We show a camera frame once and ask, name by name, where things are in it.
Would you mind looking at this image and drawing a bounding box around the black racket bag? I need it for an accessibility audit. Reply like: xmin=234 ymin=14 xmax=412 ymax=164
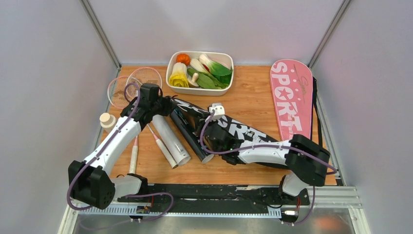
xmin=172 ymin=98 xmax=291 ymax=170

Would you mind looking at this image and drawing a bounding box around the black shuttlecock tube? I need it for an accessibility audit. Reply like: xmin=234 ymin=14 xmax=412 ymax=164
xmin=170 ymin=108 xmax=214 ymax=164

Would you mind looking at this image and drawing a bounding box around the white shuttlecock tube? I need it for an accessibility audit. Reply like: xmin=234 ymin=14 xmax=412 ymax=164
xmin=152 ymin=115 xmax=191 ymax=166

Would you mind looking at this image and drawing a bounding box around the pink racket front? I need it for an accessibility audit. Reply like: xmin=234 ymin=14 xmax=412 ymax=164
xmin=107 ymin=76 xmax=138 ymax=173

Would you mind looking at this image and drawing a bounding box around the pink racket bag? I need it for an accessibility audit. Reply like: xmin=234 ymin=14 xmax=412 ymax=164
xmin=269 ymin=59 xmax=314 ymax=141

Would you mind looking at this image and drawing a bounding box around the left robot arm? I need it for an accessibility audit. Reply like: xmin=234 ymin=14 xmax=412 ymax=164
xmin=66 ymin=83 xmax=177 ymax=211

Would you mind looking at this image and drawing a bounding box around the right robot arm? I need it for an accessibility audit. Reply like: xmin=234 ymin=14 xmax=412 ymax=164
xmin=200 ymin=120 xmax=336 ymax=197

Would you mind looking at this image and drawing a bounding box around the toy green leaf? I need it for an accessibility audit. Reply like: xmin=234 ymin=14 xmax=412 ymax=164
xmin=187 ymin=68 xmax=228 ymax=89

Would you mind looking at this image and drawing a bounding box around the toy mushroom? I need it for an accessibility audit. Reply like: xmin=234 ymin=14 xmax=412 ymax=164
xmin=188 ymin=73 xmax=200 ymax=88

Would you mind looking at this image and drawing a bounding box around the white vegetable tray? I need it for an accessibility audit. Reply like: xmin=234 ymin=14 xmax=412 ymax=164
xmin=166 ymin=51 xmax=234 ymax=96

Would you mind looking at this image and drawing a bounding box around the toy bok choy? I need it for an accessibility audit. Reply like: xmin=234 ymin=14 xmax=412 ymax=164
xmin=190 ymin=53 xmax=233 ymax=85

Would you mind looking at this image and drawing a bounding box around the toy napa cabbage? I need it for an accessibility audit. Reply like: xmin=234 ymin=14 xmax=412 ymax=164
xmin=169 ymin=62 xmax=189 ymax=88

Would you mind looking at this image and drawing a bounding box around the toy pumpkin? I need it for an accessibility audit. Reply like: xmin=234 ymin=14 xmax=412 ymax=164
xmin=176 ymin=53 xmax=191 ymax=66

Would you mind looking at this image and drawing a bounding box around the small white bottle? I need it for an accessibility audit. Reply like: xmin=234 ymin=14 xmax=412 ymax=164
xmin=99 ymin=113 xmax=117 ymax=133

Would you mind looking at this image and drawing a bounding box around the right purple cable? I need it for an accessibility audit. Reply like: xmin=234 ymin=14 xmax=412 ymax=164
xmin=199 ymin=111 xmax=338 ymax=225

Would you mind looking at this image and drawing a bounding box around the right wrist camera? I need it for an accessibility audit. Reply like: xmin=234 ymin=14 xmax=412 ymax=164
xmin=208 ymin=103 xmax=225 ymax=121

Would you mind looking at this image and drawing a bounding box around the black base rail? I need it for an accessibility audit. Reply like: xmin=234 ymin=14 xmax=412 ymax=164
xmin=69 ymin=182 xmax=323 ymax=223

